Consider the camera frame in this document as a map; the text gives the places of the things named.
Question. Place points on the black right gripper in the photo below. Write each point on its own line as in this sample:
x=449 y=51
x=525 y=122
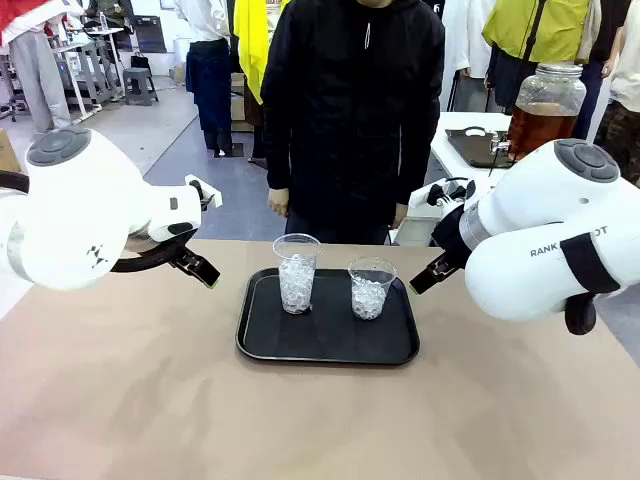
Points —
x=450 y=232

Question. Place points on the short clear plastic cup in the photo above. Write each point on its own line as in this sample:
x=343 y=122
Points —
x=370 y=300

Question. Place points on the tall clear plastic cup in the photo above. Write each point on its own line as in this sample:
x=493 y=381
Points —
x=296 y=285

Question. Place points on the glass tea dispenser jar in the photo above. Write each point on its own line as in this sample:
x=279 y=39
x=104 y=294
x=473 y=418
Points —
x=545 y=125

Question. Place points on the person's left forearm black sleeve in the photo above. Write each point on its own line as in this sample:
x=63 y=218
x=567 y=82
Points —
x=412 y=170

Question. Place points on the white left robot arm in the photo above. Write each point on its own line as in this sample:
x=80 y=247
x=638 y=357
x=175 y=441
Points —
x=75 y=210

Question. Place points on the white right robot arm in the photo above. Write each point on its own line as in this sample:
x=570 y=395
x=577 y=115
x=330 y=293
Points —
x=525 y=240

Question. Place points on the person's right forearm black sleeve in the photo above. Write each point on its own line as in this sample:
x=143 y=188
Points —
x=279 y=160

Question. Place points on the person's left hand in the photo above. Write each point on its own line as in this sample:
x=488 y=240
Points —
x=399 y=215

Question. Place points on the person's right hand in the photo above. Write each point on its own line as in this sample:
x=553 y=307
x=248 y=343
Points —
x=279 y=201

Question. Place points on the grey storage box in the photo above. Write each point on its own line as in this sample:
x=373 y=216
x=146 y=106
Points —
x=415 y=232

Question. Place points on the black plastic serving tray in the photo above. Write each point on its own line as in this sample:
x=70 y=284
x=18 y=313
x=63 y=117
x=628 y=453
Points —
x=325 y=342

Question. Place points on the dark brown serving tray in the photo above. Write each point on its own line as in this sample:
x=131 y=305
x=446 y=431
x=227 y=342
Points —
x=470 y=147

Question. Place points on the brown cardboard box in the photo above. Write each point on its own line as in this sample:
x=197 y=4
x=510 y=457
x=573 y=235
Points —
x=7 y=155
x=237 y=110

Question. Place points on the mannequin with brown skirt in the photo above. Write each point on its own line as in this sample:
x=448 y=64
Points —
x=255 y=115

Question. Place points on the person in black jacket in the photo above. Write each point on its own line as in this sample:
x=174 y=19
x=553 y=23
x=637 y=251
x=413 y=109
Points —
x=350 y=125

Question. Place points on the mannequin with navy skirt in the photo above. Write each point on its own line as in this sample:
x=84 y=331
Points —
x=210 y=85

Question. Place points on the grey plastic stool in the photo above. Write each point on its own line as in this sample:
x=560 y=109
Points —
x=140 y=80

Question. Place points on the black handbag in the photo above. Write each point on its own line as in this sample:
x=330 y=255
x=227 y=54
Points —
x=140 y=62

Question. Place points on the yellow hanging garment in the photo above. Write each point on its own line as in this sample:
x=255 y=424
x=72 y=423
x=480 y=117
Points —
x=250 y=50

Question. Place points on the white workbench with equipment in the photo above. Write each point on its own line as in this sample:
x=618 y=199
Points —
x=92 y=65

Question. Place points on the white hanging coat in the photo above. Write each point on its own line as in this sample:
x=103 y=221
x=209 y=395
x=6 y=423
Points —
x=460 y=40

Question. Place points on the dark display board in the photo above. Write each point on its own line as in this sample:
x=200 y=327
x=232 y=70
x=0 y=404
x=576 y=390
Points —
x=150 y=35

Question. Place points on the mannequin with camouflage trousers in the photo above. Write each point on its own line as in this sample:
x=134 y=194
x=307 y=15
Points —
x=625 y=135

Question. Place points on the mannequin with navy trousers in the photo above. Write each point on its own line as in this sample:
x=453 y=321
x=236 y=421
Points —
x=592 y=95

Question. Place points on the mannequin with grey trousers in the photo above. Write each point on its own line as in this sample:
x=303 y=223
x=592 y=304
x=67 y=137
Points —
x=35 y=75

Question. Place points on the black slanted pole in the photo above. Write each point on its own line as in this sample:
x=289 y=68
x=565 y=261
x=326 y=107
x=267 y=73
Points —
x=531 y=35

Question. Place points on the clear plastic bottle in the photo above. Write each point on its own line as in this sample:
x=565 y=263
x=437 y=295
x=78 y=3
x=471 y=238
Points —
x=103 y=21

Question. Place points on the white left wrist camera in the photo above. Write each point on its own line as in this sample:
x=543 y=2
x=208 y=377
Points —
x=212 y=199

